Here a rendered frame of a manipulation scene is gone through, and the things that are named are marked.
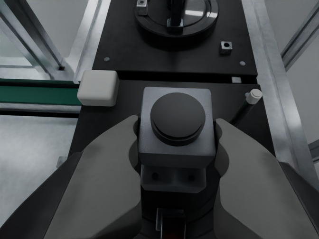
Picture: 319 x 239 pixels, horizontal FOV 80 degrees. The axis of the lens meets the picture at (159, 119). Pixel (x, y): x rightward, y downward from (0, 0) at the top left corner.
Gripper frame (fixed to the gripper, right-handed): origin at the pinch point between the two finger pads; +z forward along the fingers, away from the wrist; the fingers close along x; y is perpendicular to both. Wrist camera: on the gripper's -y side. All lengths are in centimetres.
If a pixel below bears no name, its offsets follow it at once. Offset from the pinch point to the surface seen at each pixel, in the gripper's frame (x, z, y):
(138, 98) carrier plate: -4.5, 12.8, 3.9
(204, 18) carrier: 4.6, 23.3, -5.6
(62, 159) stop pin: -12.6, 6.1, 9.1
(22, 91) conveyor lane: -22.9, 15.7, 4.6
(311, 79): 29.0, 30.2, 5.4
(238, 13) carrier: 10.9, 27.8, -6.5
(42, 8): -36, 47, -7
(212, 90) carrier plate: 5.4, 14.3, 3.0
